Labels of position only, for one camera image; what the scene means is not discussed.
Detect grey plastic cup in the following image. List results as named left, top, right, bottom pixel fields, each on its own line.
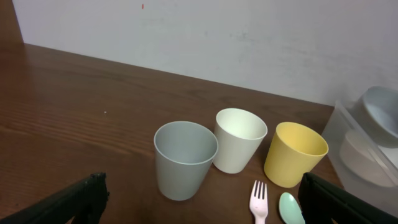
left=154, top=121, right=218, bottom=201

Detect yellow plastic cup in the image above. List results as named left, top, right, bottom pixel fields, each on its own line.
left=264, top=122, right=329, bottom=188

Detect mint green plastic spoon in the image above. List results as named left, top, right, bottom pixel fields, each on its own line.
left=279, top=192, right=305, bottom=224

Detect pink plastic fork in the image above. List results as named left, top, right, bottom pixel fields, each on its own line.
left=249, top=180, right=268, bottom=224

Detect clear plastic container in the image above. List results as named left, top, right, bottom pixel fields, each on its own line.
left=322, top=100, right=397, bottom=217

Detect white plastic cup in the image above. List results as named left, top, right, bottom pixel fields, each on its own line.
left=213, top=108, right=268, bottom=174

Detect grey plastic bowl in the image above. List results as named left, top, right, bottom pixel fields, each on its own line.
left=351, top=86, right=397, bottom=148

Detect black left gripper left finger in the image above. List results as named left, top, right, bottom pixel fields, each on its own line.
left=1, top=172, right=109, bottom=224

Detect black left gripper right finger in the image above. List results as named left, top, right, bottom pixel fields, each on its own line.
left=298, top=172, right=397, bottom=224

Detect white plastic bowl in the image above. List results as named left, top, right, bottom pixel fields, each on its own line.
left=340, top=130, right=397, bottom=187

